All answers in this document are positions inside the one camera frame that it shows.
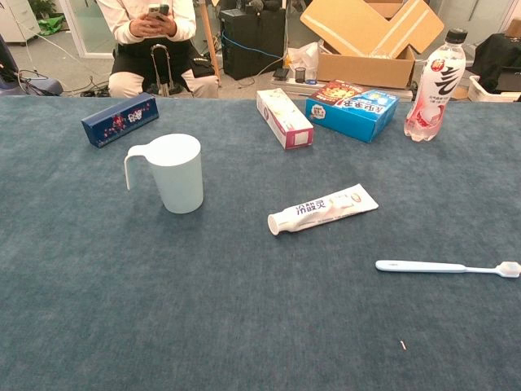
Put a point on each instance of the white toothpaste tube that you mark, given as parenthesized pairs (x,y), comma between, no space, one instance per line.
(321,209)

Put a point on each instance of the light blue toothbrush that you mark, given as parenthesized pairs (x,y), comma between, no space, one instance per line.
(419,266)

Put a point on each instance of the white pink toothpaste box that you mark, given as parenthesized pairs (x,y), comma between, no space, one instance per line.
(281,114)

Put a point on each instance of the dark blue toothpaste box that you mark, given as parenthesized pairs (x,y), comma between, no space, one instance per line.
(118,122)

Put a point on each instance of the blue snack box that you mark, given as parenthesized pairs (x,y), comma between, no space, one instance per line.
(350,116)

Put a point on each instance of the small black device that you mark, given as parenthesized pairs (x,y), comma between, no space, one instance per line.
(281,73)

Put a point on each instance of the white plastic bag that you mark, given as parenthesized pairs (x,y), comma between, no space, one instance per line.
(303,57)

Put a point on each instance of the blue table mat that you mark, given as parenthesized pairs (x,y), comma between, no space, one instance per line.
(163,305)

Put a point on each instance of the black computer case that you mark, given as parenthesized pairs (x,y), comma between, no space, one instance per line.
(252,40)

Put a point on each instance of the wooden easel leg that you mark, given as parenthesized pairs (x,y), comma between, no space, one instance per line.
(209,40)

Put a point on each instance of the metal stool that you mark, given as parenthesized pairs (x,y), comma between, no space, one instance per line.
(160,65)

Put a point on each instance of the open cardboard box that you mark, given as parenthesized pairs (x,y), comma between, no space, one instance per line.
(366,69)

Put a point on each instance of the pink drink bottle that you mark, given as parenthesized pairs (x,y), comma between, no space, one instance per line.
(435,89)

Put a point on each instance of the smartphone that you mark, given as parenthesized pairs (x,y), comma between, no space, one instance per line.
(156,10)

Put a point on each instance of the seated person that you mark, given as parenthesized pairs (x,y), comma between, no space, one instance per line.
(122,20)

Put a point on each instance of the white plastic crate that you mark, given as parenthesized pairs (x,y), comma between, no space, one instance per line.
(478,91)

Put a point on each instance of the dark blue machine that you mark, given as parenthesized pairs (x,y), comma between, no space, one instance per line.
(40,85)

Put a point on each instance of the green bag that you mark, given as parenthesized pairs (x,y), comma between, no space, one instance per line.
(51,24)

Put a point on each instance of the black cloth heap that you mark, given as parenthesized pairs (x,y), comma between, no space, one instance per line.
(496,57)

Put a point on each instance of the white cabinet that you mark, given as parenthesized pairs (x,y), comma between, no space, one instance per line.
(16,24)

